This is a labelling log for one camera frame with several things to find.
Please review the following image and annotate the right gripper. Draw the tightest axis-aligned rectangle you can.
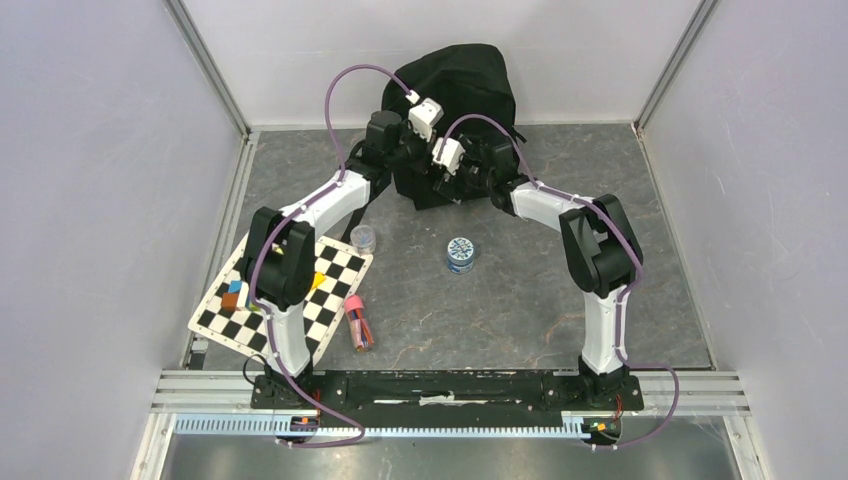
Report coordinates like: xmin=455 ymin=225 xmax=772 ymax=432
xmin=435 ymin=133 xmax=495 ymax=203

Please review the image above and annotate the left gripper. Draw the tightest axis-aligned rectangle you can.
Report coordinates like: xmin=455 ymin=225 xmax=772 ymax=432
xmin=387 ymin=120 xmax=437 ymax=175

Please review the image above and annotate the blue lidded round tub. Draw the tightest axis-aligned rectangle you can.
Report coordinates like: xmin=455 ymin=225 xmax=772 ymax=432
xmin=446 ymin=237 xmax=476 ymax=274

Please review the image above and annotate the black student backpack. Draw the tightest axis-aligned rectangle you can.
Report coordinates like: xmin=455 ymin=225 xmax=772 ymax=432
xmin=371 ymin=43 xmax=523 ymax=211

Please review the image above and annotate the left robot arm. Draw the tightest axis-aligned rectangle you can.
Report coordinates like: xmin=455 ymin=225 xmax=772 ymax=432
xmin=240 ymin=110 xmax=438 ymax=408

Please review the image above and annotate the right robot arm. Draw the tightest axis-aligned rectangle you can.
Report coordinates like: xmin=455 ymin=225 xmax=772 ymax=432
xmin=432 ymin=138 xmax=643 ymax=408

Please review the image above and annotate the clear jar of paperclips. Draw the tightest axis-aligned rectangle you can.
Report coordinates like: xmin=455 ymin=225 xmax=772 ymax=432
xmin=350 ymin=225 xmax=377 ymax=255

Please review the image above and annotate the checkered chess board mat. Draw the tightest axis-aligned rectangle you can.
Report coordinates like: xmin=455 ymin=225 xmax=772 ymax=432
xmin=188 ymin=231 xmax=374 ymax=370

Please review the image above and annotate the yellow toy block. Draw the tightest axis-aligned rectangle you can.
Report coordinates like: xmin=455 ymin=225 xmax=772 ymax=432
xmin=310 ymin=272 xmax=326 ymax=290

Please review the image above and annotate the pink capped pencil tube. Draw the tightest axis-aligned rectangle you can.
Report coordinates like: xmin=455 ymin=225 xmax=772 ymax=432
xmin=343 ymin=295 xmax=375 ymax=353

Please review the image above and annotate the brown toy block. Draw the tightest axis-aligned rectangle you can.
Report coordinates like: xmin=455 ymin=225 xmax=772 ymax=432
xmin=220 ymin=292 xmax=240 ymax=312

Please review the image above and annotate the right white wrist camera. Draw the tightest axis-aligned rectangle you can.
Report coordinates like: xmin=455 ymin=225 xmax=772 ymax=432
xmin=432 ymin=137 xmax=465 ymax=176

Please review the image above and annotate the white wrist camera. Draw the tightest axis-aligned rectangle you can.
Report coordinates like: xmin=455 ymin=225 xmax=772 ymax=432
xmin=432 ymin=137 xmax=465 ymax=176
xmin=405 ymin=90 xmax=444 ymax=142

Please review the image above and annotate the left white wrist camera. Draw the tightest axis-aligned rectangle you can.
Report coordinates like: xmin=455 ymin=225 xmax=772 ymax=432
xmin=405 ymin=90 xmax=444 ymax=142

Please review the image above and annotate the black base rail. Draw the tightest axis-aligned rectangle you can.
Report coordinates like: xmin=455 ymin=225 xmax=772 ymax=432
xmin=250 ymin=368 xmax=645 ymax=428

